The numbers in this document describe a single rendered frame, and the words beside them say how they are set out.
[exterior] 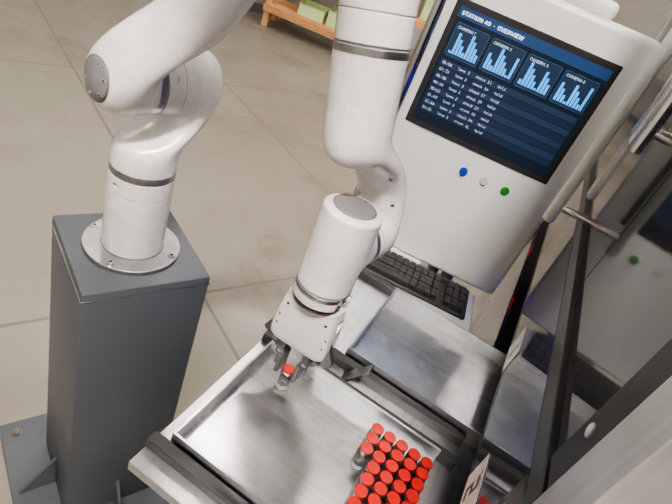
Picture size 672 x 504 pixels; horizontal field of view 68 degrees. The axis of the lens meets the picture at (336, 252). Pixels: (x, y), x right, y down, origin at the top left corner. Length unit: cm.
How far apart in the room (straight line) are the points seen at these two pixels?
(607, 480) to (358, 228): 38
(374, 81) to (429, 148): 81
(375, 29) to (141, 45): 39
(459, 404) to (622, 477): 65
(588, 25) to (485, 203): 47
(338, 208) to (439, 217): 83
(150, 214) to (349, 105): 53
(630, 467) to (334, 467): 52
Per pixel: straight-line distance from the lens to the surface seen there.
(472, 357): 116
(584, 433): 51
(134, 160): 95
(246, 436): 82
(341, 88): 60
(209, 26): 79
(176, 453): 77
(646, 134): 77
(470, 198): 142
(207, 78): 94
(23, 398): 194
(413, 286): 136
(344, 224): 63
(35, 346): 207
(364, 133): 60
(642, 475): 41
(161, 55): 83
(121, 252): 107
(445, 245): 149
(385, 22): 59
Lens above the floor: 156
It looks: 33 degrees down
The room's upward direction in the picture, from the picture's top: 23 degrees clockwise
